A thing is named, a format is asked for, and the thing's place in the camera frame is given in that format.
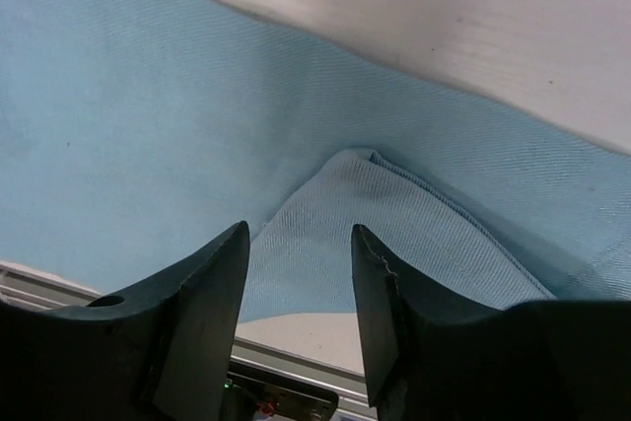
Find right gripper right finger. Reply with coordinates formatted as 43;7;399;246
351;225;630;420

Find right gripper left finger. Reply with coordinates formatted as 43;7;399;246
1;222;250;420

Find light blue trousers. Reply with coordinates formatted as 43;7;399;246
1;0;630;321

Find aluminium rail frame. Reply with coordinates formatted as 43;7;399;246
1;261;377;420

